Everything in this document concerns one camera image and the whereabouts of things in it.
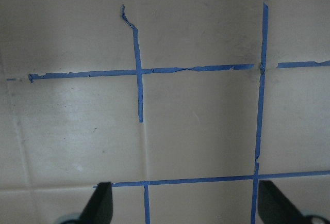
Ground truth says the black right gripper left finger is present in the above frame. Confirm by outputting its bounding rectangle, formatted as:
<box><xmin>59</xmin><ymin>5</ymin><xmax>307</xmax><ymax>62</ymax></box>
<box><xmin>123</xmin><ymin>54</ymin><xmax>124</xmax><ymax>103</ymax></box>
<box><xmin>78</xmin><ymin>182</ymin><xmax>113</xmax><ymax>224</ymax></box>

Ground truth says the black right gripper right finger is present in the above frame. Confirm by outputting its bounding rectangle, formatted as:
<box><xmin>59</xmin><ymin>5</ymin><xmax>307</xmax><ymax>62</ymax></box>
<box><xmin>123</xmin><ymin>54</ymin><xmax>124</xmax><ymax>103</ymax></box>
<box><xmin>258</xmin><ymin>180</ymin><xmax>312</xmax><ymax>224</ymax></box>

